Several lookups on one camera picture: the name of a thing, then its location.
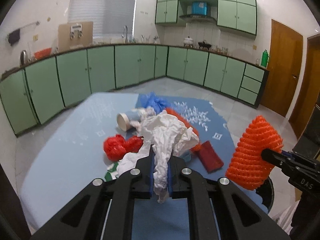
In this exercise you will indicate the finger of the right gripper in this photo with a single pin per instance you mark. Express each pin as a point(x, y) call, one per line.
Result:
point(273, 158)

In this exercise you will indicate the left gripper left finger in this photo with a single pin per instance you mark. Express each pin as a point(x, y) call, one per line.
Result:
point(103, 209)

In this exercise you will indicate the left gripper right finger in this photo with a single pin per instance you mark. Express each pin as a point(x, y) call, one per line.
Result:
point(218, 209)

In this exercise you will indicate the orange foam fruit net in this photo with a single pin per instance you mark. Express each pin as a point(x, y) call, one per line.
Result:
point(247, 168)

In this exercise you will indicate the red fabric pouch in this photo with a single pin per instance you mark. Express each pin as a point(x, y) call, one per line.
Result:
point(209, 158)

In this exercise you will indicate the blue white paper cup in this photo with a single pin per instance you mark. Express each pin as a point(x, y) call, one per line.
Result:
point(125, 120)

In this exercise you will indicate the white paper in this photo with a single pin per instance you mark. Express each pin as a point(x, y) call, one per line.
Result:
point(166, 136)

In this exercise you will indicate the blue plastic bag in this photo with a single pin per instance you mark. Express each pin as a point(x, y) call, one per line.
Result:
point(152, 100)

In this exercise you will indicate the black trash bin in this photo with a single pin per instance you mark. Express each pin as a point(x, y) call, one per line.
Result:
point(266, 192)

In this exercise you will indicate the green lower kitchen cabinets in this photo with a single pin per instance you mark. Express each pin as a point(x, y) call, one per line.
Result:
point(33, 94)

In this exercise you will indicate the green white wrapper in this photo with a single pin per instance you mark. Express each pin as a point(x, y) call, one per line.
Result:
point(112, 173)

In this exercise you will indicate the red mesh net ball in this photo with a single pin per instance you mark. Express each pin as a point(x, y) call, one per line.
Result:
point(116, 147)

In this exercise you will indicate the brown wooden door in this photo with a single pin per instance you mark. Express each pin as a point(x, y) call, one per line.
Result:
point(284, 64)

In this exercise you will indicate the green thermos bottle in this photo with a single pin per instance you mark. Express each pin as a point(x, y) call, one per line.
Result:
point(264, 58)

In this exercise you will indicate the black wok on stove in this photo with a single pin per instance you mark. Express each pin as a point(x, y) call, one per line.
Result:
point(204, 45)

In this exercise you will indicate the white ceramic pot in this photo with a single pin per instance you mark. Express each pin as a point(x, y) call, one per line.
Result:
point(188, 42)

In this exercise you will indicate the range hood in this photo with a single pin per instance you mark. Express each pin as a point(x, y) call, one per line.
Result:
point(198, 10)

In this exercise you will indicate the orange plastic basin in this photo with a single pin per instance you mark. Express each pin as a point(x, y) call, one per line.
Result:
point(42, 53)

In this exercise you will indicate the cardboard board with scale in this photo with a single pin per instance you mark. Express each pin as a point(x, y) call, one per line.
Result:
point(74, 35)

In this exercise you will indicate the chrome sink faucet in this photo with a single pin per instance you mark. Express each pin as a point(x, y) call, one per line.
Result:
point(125, 34)

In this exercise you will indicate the window blind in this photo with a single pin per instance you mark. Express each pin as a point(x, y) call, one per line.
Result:
point(109, 17)

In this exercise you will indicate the green upper wall cabinets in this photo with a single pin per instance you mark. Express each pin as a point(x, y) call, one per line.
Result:
point(236, 15)

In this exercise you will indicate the dark cloth on rail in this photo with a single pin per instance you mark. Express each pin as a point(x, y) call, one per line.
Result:
point(14, 37)

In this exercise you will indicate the wall towel rail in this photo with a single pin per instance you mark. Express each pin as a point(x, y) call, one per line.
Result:
point(28, 27)

